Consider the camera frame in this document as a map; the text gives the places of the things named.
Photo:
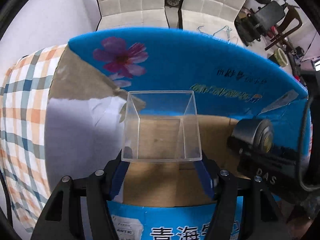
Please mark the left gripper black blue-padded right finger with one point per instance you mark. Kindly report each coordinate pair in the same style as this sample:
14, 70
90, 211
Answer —
261, 216

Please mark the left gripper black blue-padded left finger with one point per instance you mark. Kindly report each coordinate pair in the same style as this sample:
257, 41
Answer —
61, 217

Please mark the clear acrylic box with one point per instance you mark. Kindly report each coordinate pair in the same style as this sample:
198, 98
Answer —
161, 127

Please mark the silver round tin can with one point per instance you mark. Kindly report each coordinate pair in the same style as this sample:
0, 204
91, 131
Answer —
251, 134

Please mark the green round bucket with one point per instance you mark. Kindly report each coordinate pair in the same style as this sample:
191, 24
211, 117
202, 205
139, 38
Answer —
279, 57

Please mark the plaid checkered cloth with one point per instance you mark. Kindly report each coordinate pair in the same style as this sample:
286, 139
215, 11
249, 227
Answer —
24, 98

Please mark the blue cardboard milk carton box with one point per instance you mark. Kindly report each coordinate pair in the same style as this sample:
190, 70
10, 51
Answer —
86, 109

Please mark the black weight bench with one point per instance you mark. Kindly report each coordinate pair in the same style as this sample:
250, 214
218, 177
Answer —
256, 24

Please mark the brown wooden chair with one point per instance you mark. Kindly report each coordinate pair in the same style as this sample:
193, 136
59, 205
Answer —
291, 15

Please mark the right white padded chair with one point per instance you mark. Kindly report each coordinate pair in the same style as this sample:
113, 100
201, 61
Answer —
212, 14

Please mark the white padded chair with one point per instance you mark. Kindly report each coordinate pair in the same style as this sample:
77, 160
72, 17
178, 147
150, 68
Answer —
212, 14
132, 13

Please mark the left white padded chair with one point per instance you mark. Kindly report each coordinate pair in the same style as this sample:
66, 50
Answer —
132, 13

